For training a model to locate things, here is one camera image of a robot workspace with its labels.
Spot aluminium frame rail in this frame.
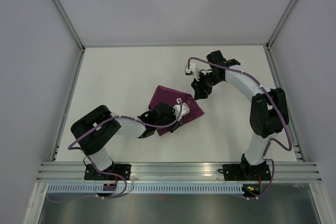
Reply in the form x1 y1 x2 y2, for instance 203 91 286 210
36 162 322 183

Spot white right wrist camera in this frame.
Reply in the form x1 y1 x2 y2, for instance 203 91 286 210
184 63 200 82

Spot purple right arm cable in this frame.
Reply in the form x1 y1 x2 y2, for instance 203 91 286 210
186 56 292 201

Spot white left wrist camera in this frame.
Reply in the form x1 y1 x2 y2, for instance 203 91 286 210
173 98 190 118

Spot white slotted cable duct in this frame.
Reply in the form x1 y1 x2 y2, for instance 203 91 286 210
47 183 244 194

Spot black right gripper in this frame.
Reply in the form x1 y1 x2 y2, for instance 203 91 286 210
191 71 222 101

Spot aluminium frame post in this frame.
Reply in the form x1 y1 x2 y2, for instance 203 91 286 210
35 0 85 51
265 0 314 50

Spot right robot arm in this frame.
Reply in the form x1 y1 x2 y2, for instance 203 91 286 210
185 50 292 181

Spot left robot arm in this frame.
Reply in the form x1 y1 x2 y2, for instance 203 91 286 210
68 99 190 180

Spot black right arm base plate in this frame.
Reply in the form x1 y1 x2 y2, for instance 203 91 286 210
217 163 271 182

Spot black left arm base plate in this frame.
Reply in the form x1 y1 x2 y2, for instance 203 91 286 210
84 164 131 181

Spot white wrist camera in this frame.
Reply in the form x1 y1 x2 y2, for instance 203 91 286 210
184 63 200 82
173 98 190 118

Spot purple cloth napkin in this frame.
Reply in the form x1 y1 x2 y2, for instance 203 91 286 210
149 86 204 129

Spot right aluminium frame post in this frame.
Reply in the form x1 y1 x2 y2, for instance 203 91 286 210
265 0 314 50

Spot left aluminium frame post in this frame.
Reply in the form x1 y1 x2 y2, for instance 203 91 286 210
35 0 85 51

